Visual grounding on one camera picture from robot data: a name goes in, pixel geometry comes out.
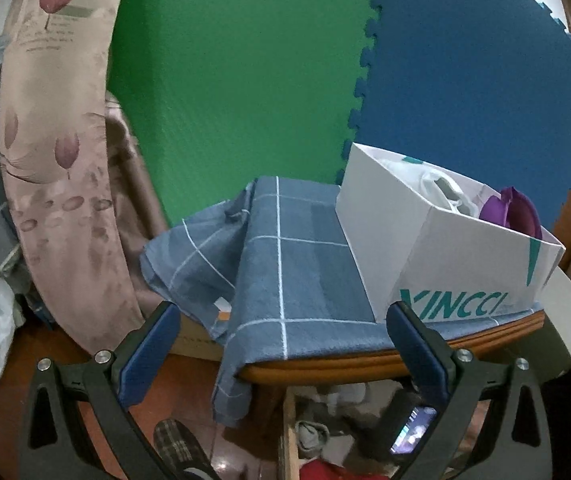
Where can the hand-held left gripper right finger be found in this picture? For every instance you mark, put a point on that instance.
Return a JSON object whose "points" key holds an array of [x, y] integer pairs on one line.
{"points": [[415, 355]]}

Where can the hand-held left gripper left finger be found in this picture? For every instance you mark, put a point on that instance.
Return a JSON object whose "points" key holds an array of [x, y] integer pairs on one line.
{"points": [[148, 360]]}

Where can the white cloth garment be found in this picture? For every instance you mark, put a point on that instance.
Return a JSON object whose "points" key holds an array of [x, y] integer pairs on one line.
{"points": [[345, 395]]}

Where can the grey sock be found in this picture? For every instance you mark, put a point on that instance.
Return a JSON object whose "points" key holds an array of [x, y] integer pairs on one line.
{"points": [[313, 437]]}

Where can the white cardboard box teal print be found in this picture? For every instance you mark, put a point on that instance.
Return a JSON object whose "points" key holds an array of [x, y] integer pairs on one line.
{"points": [[415, 260]]}

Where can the purple underwear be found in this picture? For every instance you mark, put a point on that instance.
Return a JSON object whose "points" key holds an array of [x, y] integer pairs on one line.
{"points": [[493, 207]]}

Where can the white underwear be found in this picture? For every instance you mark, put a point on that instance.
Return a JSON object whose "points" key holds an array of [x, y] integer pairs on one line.
{"points": [[440, 185]]}

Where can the red underwear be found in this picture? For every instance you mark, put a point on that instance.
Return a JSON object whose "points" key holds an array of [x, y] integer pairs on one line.
{"points": [[335, 472]]}

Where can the wooden nightstand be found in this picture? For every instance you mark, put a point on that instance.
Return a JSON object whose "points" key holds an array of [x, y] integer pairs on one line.
{"points": [[340, 372]]}

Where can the plaid slipper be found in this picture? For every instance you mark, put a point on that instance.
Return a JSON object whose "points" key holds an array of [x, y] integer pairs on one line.
{"points": [[175, 445]]}

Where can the blue checked cloth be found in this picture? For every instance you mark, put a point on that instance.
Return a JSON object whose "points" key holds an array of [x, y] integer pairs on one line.
{"points": [[290, 270]]}

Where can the brown satin cloth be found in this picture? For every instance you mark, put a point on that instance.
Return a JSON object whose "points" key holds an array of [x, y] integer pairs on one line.
{"points": [[135, 170]]}

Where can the beige floral pillow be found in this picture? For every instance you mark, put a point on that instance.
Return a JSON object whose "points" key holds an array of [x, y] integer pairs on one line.
{"points": [[65, 185]]}

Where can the blue foam mat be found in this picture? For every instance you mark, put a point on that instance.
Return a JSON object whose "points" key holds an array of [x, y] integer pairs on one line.
{"points": [[465, 85]]}

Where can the green foam mat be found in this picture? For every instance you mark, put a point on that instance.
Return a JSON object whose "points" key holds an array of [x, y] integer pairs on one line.
{"points": [[240, 85]]}

